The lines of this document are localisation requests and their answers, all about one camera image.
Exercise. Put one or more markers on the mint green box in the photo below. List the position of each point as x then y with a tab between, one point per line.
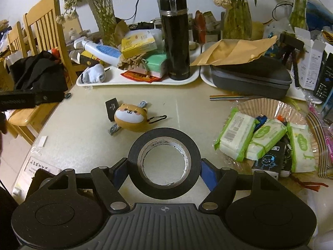
156	65

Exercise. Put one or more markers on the red ribbon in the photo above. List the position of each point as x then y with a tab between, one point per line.
316	185

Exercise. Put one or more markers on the green white packet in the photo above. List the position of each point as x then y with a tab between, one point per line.
210	20

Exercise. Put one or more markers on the dark grey hard case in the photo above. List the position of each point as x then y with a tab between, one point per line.
249	76

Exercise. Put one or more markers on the white tray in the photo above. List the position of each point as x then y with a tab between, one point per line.
117	79
205	73

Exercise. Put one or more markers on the white lotion bottle blue label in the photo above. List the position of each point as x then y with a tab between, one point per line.
104	52

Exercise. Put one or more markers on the black selfie stick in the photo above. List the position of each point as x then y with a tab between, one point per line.
290	40

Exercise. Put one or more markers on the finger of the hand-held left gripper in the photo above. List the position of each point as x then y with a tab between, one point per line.
49	97

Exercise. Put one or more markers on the white blue sock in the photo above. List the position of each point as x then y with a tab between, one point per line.
93	74

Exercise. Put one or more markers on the burlap pouch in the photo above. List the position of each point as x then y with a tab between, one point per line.
132	61

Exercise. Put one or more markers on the wooden chair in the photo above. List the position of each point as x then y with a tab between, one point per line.
49	23
17	40

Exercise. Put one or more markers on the black box gold emblem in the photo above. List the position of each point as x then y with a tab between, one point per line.
88	61

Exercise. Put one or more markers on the green white wet wipes pack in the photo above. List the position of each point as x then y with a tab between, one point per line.
301	148
265	138
234	135

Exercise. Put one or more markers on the dried white flowers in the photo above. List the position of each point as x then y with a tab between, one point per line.
222	2
69	10

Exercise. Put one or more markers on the glass vase green stems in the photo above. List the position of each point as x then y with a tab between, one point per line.
238	18
104	18
299	10

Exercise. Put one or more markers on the small black key fob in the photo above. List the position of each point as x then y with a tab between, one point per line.
68	95

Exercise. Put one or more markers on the orange lighter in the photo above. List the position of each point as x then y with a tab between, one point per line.
281	119

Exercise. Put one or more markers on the brown paper envelope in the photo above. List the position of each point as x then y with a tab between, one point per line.
234	52

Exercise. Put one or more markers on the small white slip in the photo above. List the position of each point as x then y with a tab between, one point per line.
43	141

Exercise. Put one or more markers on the small black card box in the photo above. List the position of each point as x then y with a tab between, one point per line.
111	108

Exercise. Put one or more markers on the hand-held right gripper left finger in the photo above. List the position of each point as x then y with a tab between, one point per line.
121	172

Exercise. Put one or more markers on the yellow box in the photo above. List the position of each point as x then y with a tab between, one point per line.
138	44

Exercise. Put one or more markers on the black thermos bottle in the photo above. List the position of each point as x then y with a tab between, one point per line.
175	44

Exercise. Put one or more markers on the striped woven band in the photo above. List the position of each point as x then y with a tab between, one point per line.
321	140

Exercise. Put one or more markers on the blue lighter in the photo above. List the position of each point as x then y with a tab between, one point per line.
261	122

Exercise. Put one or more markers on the white carton box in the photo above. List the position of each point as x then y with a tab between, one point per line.
309	62

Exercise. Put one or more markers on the red orange packet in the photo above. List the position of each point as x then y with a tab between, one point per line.
200	26

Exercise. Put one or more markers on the black cloth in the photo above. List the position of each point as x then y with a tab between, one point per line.
36	70

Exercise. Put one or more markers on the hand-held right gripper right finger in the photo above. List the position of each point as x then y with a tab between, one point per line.
208	173

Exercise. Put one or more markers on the crumpled brown paper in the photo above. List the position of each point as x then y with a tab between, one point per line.
121	32

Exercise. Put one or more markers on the white printed paper sheet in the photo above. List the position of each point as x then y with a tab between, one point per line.
28	169

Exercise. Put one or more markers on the black tape roll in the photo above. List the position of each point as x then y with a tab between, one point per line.
166	190

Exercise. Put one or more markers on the black cartoon tissue pack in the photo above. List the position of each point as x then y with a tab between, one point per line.
268	161

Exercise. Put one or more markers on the black carton box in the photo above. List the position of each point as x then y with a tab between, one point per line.
324	80

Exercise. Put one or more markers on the small white jar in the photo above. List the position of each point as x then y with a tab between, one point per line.
72	35

